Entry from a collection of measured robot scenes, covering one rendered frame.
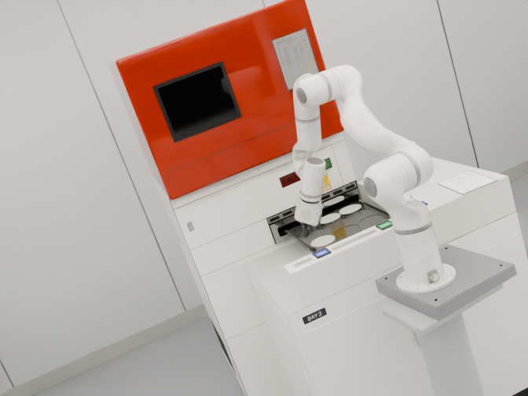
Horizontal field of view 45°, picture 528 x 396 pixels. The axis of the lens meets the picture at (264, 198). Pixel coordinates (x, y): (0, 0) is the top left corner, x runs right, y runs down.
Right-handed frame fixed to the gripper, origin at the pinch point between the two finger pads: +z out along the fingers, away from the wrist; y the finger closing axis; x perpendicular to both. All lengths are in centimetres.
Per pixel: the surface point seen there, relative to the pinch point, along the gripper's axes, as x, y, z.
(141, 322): 64, -133, 151
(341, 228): 10.8, 10.8, 0.2
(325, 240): 0.7, 8.2, 1.4
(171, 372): 32, -87, 146
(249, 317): -2, -22, 51
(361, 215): 21.7, 15.5, -2.0
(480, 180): 25, 58, -30
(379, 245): -13.4, 33.2, -12.5
